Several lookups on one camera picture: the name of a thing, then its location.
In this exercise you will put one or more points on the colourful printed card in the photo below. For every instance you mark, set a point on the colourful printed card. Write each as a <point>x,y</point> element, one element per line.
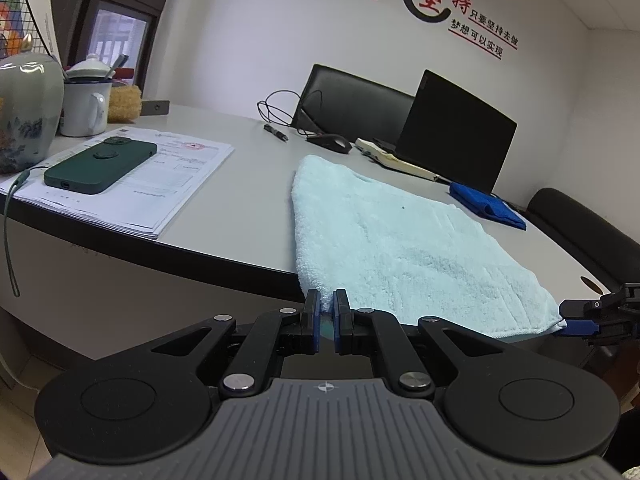
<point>7,25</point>

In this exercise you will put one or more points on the black pen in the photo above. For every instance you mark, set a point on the black pen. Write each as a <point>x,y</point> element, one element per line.
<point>276,132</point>

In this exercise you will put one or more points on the black leather sofa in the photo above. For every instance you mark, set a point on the black leather sofa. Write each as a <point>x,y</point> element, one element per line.
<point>585,230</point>

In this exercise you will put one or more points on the dark green phone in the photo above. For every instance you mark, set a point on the dark green phone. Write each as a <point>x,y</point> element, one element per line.
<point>100,165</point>

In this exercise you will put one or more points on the folded blue cloth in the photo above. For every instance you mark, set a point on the folded blue cloth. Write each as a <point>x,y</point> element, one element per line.
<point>485,202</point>

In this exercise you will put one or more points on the white enamel mug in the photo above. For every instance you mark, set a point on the white enamel mug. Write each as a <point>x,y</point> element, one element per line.
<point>82,105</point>

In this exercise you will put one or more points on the celadon ceramic jar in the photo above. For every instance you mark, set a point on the celadon ceramic jar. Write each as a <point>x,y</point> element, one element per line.
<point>25,105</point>

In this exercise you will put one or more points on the dark framed window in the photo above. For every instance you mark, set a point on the dark framed window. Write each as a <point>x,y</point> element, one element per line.
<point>115,30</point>

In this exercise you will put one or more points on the printed paper documents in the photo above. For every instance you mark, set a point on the printed paper documents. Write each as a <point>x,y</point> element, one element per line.
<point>185,170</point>

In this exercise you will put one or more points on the white cardboard box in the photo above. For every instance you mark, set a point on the white cardboard box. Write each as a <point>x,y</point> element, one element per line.
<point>47,15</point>

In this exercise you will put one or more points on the yellow loofah sponge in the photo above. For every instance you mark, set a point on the yellow loofah sponge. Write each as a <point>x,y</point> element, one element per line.
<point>125,102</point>

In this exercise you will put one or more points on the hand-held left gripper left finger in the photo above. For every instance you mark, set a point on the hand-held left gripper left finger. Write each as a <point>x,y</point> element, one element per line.
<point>316,321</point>

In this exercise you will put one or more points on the light blue towel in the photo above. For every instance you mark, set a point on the light blue towel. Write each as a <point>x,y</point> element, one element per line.
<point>400,245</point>

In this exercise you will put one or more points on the wall decal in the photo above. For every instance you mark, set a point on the wall decal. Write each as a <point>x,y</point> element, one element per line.
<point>430,0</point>

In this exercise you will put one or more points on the black computer mouse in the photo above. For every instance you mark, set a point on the black computer mouse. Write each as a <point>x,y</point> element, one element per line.
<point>332,143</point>

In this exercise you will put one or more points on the black computer monitor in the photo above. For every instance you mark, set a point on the black computer monitor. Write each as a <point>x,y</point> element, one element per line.
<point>450,130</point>

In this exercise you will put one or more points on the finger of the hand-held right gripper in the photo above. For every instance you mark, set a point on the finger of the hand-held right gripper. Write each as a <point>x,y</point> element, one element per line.
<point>575,308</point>
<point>582,329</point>

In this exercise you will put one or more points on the black office chair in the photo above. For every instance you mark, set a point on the black office chair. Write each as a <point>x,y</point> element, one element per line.
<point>350,100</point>

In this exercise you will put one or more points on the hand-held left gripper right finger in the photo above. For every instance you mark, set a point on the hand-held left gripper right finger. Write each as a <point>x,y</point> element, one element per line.
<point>339,321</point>

